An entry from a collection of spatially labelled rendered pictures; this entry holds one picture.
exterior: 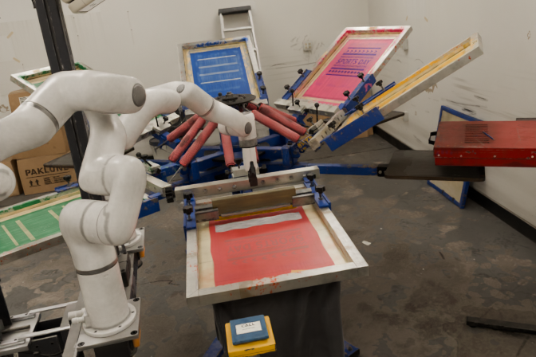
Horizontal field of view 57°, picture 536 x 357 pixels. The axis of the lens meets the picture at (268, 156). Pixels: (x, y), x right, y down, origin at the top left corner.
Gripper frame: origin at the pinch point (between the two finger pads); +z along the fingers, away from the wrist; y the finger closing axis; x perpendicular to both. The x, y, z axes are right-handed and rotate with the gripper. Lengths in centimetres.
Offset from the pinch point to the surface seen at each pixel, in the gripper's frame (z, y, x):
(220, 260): 16.6, 33.0, -17.5
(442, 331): 112, -21, 94
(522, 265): 112, -68, 173
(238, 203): 9.2, 1.1, -7.1
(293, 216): 16.2, 7.1, 14.3
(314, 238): 16.6, 28.5, 18.5
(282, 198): 10.2, 0.9, 11.6
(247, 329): 15, 77, -12
